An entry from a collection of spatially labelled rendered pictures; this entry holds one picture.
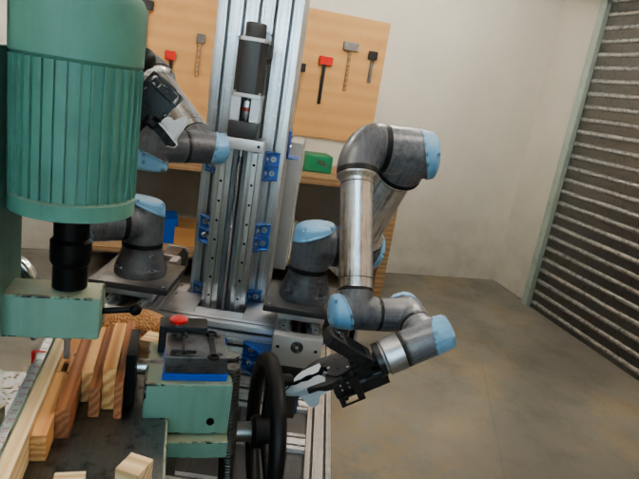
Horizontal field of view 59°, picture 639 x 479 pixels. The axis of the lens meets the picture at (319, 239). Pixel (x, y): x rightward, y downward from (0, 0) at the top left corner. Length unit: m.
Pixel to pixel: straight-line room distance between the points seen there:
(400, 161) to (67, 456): 0.89
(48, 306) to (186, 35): 3.41
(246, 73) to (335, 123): 2.77
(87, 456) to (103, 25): 0.57
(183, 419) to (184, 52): 3.47
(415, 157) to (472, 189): 3.63
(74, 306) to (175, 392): 0.20
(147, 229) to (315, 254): 0.48
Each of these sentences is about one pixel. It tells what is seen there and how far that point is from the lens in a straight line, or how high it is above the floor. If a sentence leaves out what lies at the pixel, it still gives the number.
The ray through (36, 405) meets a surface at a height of 0.95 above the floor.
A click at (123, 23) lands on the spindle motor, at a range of 0.82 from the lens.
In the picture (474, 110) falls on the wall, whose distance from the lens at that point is 4.83.
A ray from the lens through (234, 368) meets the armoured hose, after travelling 0.95.
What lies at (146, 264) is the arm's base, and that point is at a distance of 1.69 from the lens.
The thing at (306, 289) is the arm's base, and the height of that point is 0.87.
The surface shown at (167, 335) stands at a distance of 0.97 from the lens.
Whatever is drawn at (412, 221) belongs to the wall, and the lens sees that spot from 4.78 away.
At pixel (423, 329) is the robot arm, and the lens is 1.17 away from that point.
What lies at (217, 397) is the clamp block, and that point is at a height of 0.94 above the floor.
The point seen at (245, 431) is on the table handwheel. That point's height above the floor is 0.82.
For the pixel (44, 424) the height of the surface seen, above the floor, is 0.94.
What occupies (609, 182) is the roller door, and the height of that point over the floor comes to 1.10.
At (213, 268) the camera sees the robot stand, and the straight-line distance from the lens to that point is 1.75.
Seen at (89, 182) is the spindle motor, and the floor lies 1.26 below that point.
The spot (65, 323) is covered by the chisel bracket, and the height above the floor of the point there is 1.03.
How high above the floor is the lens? 1.43
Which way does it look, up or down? 15 degrees down
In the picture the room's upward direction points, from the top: 9 degrees clockwise
